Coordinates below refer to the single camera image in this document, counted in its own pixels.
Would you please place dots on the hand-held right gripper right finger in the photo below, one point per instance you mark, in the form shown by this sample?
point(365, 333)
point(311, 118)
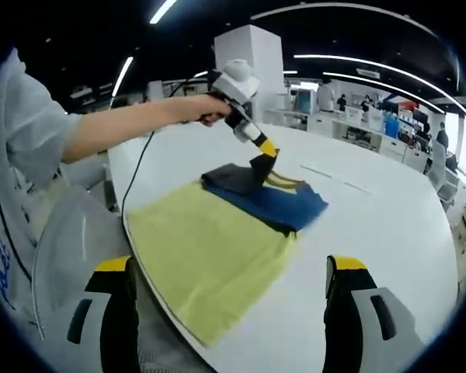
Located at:
point(345, 311)

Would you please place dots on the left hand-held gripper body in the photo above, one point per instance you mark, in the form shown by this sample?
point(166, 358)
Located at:
point(237, 85)

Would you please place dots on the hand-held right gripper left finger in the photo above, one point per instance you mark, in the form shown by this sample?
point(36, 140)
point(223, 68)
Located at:
point(118, 311)

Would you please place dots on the yellow garment with blue sleeve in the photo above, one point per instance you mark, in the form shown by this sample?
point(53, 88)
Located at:
point(202, 248)

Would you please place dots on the person's left hand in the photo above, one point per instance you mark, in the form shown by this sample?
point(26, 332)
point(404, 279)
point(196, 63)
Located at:
point(211, 109)

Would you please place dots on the white square pillar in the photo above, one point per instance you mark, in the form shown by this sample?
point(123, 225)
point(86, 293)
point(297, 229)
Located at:
point(264, 58)

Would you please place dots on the white glass-front cabinet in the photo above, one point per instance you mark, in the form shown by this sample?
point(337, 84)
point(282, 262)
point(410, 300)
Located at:
point(305, 101)

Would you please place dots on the row of white office desks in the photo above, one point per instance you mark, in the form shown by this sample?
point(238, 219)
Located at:
point(341, 128)

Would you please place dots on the ceiling light strip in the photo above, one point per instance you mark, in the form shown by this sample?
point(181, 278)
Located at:
point(334, 74)
point(123, 75)
point(163, 11)
point(314, 56)

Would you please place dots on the blue container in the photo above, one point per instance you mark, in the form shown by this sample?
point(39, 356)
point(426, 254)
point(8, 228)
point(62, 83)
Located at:
point(391, 127)

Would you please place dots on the white office chair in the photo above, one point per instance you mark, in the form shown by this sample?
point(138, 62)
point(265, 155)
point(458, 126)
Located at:
point(437, 167)

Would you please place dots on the person's white printed shirt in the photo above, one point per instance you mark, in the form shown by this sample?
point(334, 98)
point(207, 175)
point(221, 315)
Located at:
point(15, 136)

